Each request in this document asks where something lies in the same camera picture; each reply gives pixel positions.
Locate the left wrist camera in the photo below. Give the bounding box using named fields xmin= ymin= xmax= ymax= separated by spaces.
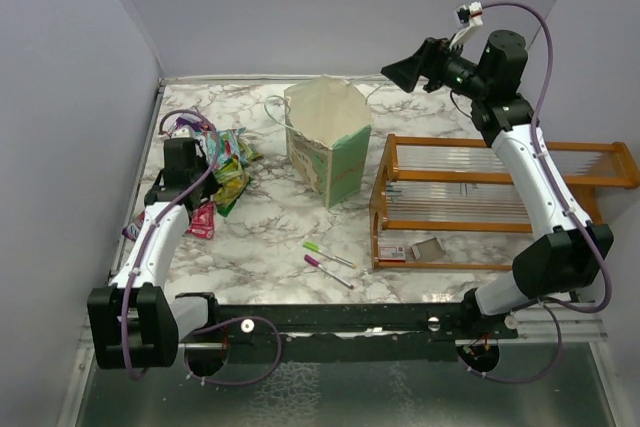
xmin=158 ymin=124 xmax=195 ymax=141

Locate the small open cardboard box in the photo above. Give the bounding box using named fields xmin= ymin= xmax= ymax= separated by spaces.
xmin=411 ymin=238 xmax=446 ymax=262

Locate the small green yellow candy packet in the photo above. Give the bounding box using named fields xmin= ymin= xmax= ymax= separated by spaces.
xmin=213 ymin=158 xmax=250 ymax=217

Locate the red white card box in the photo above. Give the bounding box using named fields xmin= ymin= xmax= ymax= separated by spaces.
xmin=378 ymin=246 xmax=406 ymax=262

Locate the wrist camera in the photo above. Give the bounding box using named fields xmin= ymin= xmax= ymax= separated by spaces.
xmin=158 ymin=124 xmax=195 ymax=141
xmin=450 ymin=2 xmax=484 ymax=50

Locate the purple capped pen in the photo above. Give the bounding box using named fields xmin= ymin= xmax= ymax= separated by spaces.
xmin=304 ymin=254 xmax=354 ymax=290

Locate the yellow Fox's candy packet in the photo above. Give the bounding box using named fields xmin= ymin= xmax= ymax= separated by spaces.
xmin=238 ymin=139 xmax=262 ymax=165

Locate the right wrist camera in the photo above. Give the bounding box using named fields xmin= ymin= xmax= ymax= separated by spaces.
xmin=450 ymin=2 xmax=484 ymax=50

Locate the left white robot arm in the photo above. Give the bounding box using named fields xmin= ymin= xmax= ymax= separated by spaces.
xmin=87 ymin=137 xmax=221 ymax=380

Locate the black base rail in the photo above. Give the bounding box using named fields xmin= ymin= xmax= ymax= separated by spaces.
xmin=184 ymin=301 xmax=517 ymax=379

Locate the wooden rack with clear rods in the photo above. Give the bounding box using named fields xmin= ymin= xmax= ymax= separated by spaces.
xmin=369 ymin=134 xmax=639 ymax=271

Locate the green printed paper bag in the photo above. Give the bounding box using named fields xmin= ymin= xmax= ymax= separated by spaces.
xmin=263 ymin=76 xmax=373 ymax=209

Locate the mint green Fox's candy packet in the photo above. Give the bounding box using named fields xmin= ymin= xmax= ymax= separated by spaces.
xmin=195 ymin=127 xmax=249 ymax=169

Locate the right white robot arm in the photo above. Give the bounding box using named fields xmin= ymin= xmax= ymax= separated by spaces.
xmin=381 ymin=30 xmax=614 ymax=338

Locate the green capped pen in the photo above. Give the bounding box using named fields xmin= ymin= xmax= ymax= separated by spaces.
xmin=303 ymin=242 xmax=357 ymax=269

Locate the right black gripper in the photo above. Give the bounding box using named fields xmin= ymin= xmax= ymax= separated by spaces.
xmin=383 ymin=33 xmax=491 ymax=101

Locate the pink red snack packet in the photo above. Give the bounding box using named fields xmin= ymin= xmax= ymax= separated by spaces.
xmin=187 ymin=202 xmax=216 ymax=240

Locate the purple snack packet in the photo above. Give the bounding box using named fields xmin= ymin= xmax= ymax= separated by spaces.
xmin=171 ymin=109 xmax=216 ymax=136

